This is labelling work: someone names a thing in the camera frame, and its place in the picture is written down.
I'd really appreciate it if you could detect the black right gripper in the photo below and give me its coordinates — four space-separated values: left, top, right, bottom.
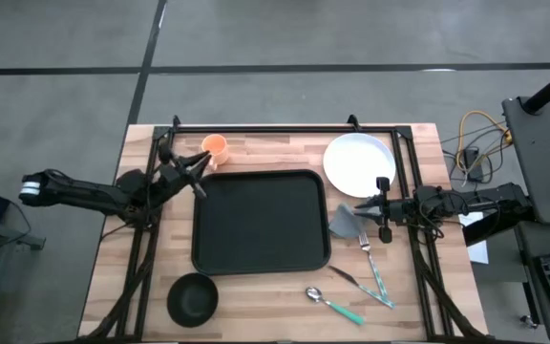
353 177 417 244

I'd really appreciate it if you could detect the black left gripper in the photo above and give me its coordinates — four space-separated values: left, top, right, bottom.
158 143 213 200

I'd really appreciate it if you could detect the orange mug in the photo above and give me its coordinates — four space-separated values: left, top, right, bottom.
201 134 231 172

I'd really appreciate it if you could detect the grey cloth napkin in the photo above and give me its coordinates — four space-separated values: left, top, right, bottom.
328 203 367 240

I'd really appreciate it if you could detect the white round plate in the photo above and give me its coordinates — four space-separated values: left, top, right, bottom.
322 132 397 200

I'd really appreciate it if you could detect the fork with patterned handle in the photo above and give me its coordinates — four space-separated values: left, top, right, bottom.
358 232 391 305

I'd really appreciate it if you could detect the spoon with teal handle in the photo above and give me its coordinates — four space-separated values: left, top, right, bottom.
305 286 366 327

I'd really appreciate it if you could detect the black bowl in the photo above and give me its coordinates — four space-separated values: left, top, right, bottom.
166 272 220 329

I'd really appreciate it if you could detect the black rectangular serving tray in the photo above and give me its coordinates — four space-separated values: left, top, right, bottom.
191 168 332 277

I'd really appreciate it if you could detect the black beam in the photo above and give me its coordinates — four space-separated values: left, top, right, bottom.
463 209 535 247

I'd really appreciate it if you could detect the black power adapter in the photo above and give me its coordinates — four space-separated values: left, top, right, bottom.
463 146 485 183

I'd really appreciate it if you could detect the white paper sheet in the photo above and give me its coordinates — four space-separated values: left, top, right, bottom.
458 211 490 266

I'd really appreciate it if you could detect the grey keyboard desk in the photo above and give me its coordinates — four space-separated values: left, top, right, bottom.
513 222 550 344

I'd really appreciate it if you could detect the grey side desk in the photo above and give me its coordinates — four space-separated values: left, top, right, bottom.
501 95 550 226

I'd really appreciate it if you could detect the caster wheel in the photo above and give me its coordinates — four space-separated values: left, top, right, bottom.
518 312 541 331

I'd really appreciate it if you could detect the knife with patterned handle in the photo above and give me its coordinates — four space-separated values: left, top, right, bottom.
328 265 396 310

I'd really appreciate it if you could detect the black aluminium rig frame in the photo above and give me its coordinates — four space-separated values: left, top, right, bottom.
78 114 484 343

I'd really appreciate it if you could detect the yellow cable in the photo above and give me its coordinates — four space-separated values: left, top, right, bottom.
455 110 514 181

